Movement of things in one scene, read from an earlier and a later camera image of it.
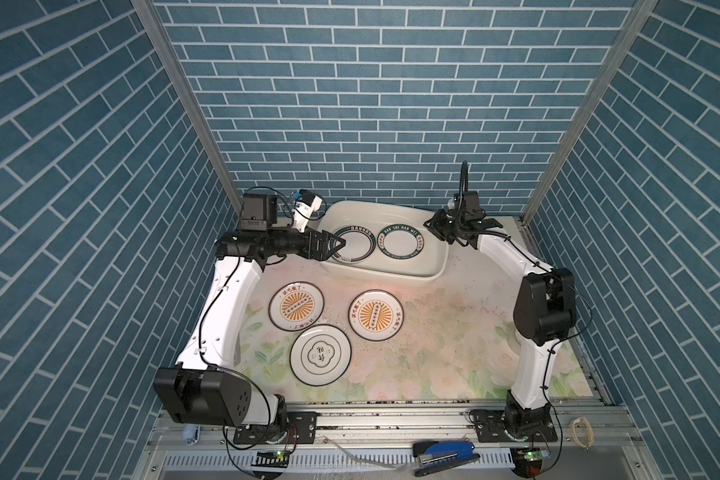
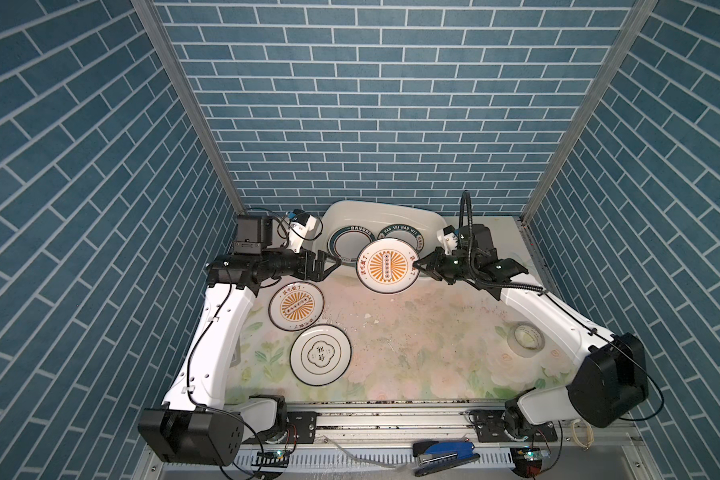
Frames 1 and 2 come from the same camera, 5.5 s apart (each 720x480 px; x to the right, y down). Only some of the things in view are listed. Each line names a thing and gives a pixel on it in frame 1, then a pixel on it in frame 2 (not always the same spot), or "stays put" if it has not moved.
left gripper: [319, 253] → [315, 274]
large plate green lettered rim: [400, 241] stays put
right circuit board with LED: [528, 460] stays put
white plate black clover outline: [320, 354] stays put
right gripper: [435, 223] → [435, 264]
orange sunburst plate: [296, 306] stays put
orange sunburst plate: [376, 315] → [386, 265]
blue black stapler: [435, 456] stays put
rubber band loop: [590, 432] stays put
